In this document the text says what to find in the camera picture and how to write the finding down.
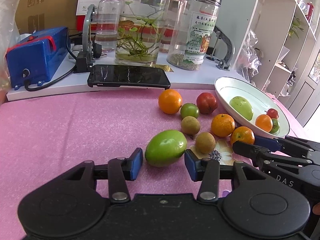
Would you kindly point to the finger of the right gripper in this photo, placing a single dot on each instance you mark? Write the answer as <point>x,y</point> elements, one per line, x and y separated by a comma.
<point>257,154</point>
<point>288,145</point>

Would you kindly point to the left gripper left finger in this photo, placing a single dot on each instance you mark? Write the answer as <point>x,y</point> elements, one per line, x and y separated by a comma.
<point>117,172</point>

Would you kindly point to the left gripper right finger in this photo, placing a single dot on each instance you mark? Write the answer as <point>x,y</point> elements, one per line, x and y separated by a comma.
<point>209,172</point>

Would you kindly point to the brown kiwi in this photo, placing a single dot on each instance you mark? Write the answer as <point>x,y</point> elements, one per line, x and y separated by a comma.
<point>190,125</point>
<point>205,143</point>

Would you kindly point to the tangerine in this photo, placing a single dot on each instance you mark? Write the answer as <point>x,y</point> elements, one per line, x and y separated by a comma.
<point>243,134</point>
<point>222,125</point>

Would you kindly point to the large green mango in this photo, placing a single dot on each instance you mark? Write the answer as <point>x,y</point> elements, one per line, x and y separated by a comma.
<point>165,148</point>

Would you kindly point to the small green tomato in plate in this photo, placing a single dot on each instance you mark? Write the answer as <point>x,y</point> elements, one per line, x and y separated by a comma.
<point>275,127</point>

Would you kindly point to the small orange in plate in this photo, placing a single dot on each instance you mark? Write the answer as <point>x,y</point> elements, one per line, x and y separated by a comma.
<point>264,122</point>

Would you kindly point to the small red tomato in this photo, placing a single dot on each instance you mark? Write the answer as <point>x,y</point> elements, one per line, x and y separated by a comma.
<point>272,113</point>

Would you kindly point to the green mango in plate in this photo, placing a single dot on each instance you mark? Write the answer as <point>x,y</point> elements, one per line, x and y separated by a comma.
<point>242,106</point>

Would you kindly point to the red apple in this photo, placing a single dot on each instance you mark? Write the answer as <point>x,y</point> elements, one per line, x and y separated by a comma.
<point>206,103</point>

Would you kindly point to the white oval plate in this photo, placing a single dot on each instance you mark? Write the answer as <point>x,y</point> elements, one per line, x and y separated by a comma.
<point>228,87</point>

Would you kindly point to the large orange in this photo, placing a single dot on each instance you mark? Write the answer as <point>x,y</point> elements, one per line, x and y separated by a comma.
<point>170,101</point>

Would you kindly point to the pink floral tablecloth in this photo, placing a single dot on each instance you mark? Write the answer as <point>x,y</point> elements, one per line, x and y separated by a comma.
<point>43,137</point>

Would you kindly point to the crumpled clear plastic bag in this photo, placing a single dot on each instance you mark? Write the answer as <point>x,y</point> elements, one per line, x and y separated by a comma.
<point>248,62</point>

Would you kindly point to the black smartphone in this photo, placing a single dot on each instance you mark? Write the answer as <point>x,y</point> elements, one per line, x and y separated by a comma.
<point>112,75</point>

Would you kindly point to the potted green plant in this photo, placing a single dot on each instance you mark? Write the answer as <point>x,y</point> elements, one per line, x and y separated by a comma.
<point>295,28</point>

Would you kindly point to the white shelf unit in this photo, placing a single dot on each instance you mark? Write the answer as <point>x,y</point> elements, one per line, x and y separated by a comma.
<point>271,20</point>

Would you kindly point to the blue power box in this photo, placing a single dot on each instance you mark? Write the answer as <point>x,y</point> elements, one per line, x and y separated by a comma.
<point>37,57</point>

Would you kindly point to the clear jar with seeds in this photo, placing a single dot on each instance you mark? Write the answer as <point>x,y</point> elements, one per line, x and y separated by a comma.
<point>193,29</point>

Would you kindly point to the clear bottle red cap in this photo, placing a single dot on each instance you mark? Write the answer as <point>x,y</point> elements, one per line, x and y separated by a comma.
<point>107,24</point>

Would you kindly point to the glass vase with plant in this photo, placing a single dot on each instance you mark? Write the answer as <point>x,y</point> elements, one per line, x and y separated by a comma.
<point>140,31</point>

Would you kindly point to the cardboard box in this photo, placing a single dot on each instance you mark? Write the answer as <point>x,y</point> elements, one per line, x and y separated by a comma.
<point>35,15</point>

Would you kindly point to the grey clamp bracket right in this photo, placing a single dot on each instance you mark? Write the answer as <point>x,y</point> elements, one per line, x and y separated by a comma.
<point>225,63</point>

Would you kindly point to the grey clamp bracket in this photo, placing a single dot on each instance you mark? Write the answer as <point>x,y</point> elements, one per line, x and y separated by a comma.
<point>90,50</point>
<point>225,63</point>

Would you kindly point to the grey clamp bracket left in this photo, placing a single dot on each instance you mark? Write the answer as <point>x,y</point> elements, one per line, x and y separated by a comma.
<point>90,50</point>

